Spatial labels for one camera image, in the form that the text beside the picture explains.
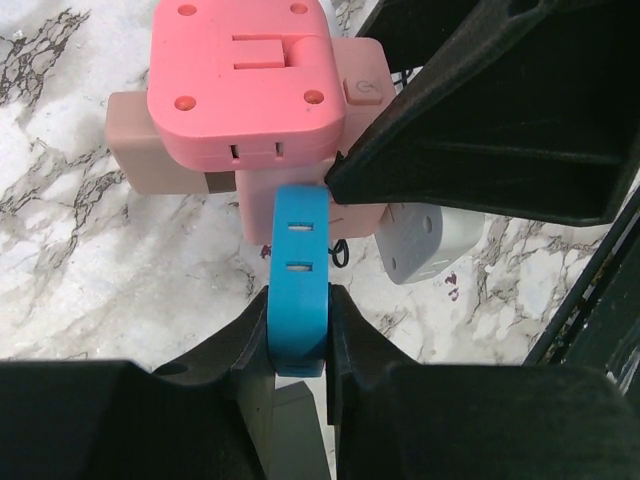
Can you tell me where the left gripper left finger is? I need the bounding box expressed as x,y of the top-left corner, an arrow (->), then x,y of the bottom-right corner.
1,292 -> 274,479

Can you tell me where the white plug adapter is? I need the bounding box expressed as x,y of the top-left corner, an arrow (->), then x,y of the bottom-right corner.
375,203 -> 485,285

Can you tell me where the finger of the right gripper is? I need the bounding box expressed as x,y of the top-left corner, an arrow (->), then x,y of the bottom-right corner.
326,1 -> 639,226

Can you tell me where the blue plug adapter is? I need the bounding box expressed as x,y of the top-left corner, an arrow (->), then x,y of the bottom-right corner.
266,185 -> 329,378

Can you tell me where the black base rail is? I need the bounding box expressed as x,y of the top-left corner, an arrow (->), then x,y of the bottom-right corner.
524,192 -> 639,408

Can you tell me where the beige pink USB charger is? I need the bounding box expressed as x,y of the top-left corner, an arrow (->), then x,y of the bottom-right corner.
105,91 -> 236,195

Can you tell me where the pink cube socket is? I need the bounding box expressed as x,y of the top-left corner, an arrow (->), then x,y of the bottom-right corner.
234,38 -> 389,246

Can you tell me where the pink square plug adapter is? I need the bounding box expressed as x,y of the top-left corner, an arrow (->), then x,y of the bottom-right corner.
147,1 -> 346,172

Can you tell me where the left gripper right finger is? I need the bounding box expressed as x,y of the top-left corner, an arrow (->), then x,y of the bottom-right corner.
327,285 -> 639,479

